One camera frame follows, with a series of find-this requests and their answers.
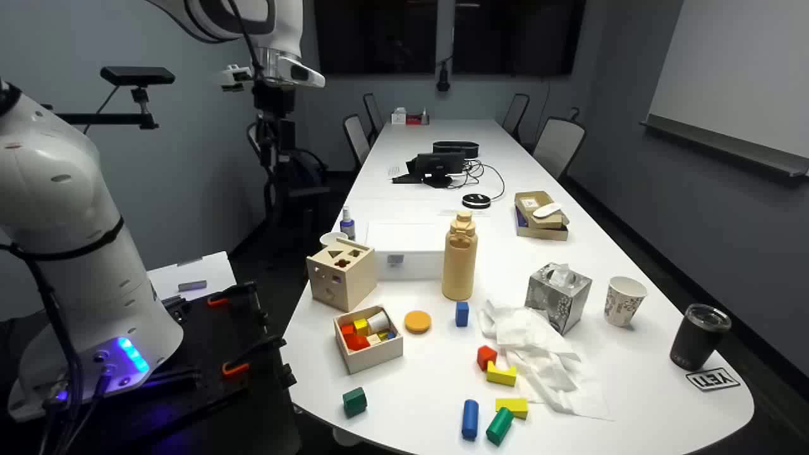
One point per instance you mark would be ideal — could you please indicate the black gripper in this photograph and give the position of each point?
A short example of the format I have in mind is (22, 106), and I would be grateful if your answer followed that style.
(275, 102)

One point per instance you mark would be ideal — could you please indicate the orange wooden disc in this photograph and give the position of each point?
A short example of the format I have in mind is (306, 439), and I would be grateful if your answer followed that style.
(419, 321)

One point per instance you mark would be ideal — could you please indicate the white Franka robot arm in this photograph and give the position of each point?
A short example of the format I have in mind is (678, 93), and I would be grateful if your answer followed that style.
(59, 218)

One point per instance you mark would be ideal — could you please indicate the flat white box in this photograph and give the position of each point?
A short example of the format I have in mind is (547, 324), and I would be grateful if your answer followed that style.
(408, 242)

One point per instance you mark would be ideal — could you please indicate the yellow block in box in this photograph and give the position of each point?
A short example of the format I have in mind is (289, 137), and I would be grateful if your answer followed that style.
(362, 321)

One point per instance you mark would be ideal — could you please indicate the white cylinder in box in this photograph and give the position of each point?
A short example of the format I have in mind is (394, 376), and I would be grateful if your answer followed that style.
(381, 321)

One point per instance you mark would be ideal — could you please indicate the red block in box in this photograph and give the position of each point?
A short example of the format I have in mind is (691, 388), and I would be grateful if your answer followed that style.
(354, 340)

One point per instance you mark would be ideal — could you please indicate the small wooden box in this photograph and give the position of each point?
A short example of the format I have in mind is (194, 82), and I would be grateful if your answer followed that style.
(370, 353)

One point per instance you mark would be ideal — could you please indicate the open cardboard box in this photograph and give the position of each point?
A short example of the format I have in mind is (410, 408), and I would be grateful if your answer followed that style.
(539, 222)

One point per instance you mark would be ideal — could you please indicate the white item on cardboard box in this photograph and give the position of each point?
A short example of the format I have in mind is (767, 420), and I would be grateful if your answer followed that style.
(547, 209)

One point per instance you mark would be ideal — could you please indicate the marbled tissue box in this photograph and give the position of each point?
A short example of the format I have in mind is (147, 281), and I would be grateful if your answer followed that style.
(558, 295)

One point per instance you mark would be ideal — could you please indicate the grey conference chair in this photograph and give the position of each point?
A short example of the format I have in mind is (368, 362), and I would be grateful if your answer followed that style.
(516, 115)
(372, 112)
(558, 144)
(357, 139)

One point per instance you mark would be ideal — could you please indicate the blue spray bottle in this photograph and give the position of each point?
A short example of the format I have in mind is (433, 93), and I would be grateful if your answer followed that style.
(348, 226)

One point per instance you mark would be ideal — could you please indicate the small white container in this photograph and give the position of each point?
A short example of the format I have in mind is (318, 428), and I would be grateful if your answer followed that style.
(399, 116)

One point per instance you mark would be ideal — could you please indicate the small red item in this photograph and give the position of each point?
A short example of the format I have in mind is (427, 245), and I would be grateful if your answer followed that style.
(419, 120)

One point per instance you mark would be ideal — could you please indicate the white paper sheet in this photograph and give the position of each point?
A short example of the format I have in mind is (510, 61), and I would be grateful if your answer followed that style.
(191, 269)

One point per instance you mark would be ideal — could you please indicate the wooden shape sorter cube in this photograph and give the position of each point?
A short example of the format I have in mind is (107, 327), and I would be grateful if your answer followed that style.
(343, 281)

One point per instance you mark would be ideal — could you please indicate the small grey item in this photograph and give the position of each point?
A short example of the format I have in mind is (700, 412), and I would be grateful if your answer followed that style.
(194, 286)

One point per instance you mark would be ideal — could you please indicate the orange clamp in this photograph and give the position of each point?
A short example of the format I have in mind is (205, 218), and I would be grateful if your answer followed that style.
(237, 366)
(218, 298)

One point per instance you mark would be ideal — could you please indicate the black flat device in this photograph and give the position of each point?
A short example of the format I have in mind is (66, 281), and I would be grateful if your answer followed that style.
(456, 147)

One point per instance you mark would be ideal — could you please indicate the black robot cart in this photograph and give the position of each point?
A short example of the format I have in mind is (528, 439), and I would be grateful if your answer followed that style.
(229, 336)

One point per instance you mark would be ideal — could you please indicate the black round puck device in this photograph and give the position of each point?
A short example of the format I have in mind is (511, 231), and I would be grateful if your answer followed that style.
(477, 199)

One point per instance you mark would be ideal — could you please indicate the tan plastic bottle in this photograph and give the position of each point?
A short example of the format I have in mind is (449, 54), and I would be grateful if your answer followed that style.
(458, 260)

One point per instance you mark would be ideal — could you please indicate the small blue cylinder block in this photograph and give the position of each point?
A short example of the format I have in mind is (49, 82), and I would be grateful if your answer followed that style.
(461, 314)

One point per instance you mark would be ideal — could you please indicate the green wooden block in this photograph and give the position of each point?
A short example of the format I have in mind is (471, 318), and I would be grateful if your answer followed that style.
(354, 403)

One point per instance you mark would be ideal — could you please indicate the red wooden block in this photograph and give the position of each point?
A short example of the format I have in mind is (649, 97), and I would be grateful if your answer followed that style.
(487, 356)

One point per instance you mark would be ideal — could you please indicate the yellow rectangular block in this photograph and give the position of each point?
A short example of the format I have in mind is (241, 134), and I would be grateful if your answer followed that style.
(502, 374)
(514, 408)

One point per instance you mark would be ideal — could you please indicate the white crumpled cloth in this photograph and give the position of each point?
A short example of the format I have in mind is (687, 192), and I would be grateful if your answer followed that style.
(534, 353)

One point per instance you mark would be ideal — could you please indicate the long blue cylinder block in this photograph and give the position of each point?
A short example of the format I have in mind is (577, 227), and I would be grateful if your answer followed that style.
(470, 420)

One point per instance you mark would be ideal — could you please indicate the black mug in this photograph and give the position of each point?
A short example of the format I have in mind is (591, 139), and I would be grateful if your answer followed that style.
(700, 336)

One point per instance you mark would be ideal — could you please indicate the black white label tag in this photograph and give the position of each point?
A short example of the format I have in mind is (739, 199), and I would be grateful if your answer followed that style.
(711, 380)

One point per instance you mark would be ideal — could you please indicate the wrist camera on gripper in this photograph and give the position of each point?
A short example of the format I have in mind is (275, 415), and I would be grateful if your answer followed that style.
(299, 74)

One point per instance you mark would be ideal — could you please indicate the black wall monitor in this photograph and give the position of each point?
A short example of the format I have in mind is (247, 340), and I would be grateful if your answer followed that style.
(520, 32)
(375, 32)

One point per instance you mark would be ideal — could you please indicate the black camera on boom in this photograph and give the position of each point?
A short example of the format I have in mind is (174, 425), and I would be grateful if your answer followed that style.
(138, 74)

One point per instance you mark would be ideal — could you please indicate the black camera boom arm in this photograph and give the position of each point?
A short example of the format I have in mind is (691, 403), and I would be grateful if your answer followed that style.
(111, 120)

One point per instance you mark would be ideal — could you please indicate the wall whiteboard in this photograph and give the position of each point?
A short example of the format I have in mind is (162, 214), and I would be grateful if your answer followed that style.
(743, 77)

